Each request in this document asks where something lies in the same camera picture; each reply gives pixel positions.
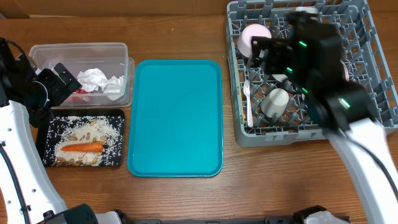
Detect red snack wrapper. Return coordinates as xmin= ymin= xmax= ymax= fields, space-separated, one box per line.
xmin=67 ymin=87 xmax=91 ymax=103

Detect bowl with rice and nuts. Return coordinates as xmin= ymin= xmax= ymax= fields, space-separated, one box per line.
xmin=237 ymin=24 xmax=271 ymax=57

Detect white napkin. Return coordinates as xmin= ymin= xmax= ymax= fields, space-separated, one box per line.
xmin=103 ymin=75 xmax=124 ymax=100
xmin=77 ymin=68 xmax=108 ymax=92

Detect white plastic fork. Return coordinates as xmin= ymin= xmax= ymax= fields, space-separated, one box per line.
xmin=243 ymin=80 xmax=254 ymax=128

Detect frosted white cup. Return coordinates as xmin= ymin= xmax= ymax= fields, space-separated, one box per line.
xmin=261 ymin=88 xmax=289 ymax=118

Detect orange carrot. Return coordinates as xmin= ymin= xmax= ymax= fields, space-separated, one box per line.
xmin=61 ymin=142 xmax=103 ymax=152

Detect white bowl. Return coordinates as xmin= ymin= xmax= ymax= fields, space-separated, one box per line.
xmin=272 ymin=74 xmax=288 ymax=83

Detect large white plate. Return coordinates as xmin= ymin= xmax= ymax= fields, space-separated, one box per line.
xmin=340 ymin=60 xmax=349 ymax=82

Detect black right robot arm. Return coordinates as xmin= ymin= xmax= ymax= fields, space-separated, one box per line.
xmin=251 ymin=9 xmax=397 ymax=223

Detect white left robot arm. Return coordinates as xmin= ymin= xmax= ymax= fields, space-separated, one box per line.
xmin=1 ymin=39 xmax=98 ymax=223

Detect grey dishwasher rack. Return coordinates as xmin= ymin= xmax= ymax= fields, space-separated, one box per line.
xmin=226 ymin=1 xmax=397 ymax=147

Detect spilled rice and nuts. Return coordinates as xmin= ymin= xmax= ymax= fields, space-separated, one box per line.
xmin=43 ymin=115 xmax=124 ymax=167

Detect clear plastic bin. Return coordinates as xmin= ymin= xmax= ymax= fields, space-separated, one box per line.
xmin=29 ymin=42 xmax=134 ymax=109

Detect black tray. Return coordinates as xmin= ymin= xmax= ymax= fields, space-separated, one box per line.
xmin=34 ymin=108 xmax=126 ymax=168

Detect teal plastic tray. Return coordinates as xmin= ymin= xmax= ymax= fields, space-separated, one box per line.
xmin=126 ymin=60 xmax=223 ymax=177

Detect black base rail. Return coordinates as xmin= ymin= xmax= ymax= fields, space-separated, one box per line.
xmin=119 ymin=213 xmax=295 ymax=224

